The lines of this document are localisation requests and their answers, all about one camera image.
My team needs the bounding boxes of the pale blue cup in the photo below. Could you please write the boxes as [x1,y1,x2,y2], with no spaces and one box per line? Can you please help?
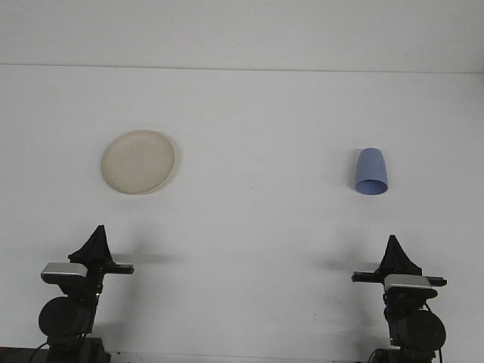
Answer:
[353,147,389,197]

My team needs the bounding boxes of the pale round plate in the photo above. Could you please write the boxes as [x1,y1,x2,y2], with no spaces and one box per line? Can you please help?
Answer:
[99,129,181,197]

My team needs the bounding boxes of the dark brown stand edge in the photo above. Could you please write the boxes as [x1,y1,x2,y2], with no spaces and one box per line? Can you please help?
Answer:
[0,345,39,363]

